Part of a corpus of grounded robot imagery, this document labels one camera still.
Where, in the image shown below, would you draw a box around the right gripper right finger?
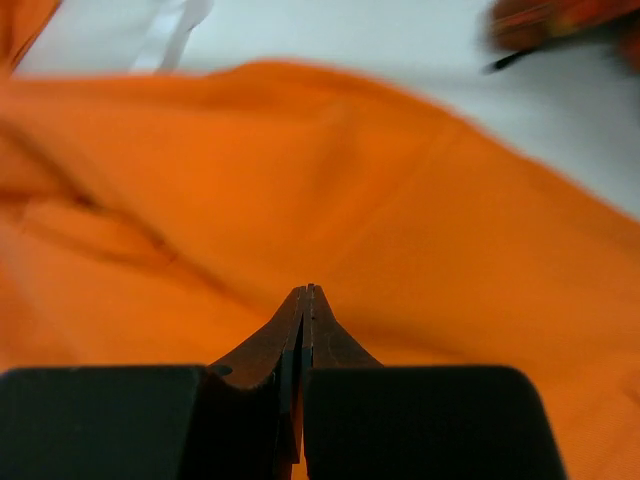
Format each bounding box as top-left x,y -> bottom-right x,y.
302,285 -> 567,479

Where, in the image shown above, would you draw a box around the white clothes rack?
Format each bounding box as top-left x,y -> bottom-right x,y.
129,0 -> 214,73

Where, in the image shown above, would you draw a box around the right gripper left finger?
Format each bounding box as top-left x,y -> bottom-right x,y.
1,287 -> 306,479

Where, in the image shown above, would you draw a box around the camouflage orange garment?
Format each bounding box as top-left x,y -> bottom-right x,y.
487,0 -> 639,72

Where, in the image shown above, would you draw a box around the orange trousers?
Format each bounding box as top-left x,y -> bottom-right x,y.
1,1 -> 639,479

